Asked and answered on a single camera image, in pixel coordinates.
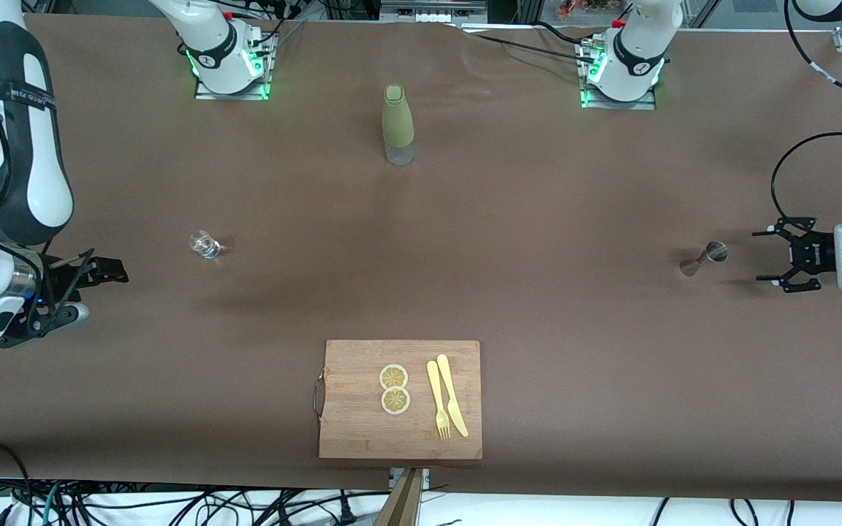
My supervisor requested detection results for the clear glass shaker cup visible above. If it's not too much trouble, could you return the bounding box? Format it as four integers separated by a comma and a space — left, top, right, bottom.
188, 230, 223, 259

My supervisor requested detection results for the yellow plastic fork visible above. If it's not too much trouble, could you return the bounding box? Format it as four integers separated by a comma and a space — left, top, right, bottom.
426, 360, 452, 441

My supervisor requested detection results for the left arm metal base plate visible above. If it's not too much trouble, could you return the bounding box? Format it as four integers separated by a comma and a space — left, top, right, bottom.
578, 40, 658, 111

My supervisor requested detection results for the black cable on table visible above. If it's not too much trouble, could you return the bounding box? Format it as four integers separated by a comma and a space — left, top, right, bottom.
458, 20, 601, 65

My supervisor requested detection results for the green sleeved glass bottle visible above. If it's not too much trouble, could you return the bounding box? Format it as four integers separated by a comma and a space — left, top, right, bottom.
382, 85, 416, 166

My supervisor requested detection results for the metal bracket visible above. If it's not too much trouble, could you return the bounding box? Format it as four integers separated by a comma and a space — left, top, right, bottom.
389, 468, 431, 490

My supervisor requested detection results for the brown table cover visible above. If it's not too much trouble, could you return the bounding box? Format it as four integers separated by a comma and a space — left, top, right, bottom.
0, 13, 842, 505

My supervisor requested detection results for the grey metal box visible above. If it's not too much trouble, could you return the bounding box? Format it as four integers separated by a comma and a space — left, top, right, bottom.
381, 0, 488, 23

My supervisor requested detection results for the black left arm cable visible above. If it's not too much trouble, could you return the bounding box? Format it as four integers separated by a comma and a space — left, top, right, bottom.
770, 0, 842, 224

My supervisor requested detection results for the wooden post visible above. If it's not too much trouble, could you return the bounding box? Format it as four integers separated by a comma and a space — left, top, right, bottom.
376, 468, 423, 526

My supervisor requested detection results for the steel jigger measuring cup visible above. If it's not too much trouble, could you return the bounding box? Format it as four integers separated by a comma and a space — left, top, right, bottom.
679, 240, 729, 278

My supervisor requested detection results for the yellow plastic knife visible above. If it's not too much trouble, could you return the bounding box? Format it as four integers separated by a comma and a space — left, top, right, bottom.
436, 354, 469, 438

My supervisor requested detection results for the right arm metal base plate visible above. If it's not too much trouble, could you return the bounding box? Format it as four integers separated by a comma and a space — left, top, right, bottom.
194, 29, 272, 102

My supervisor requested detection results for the wooden cutting board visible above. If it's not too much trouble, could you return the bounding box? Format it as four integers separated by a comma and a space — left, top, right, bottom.
313, 340, 483, 460

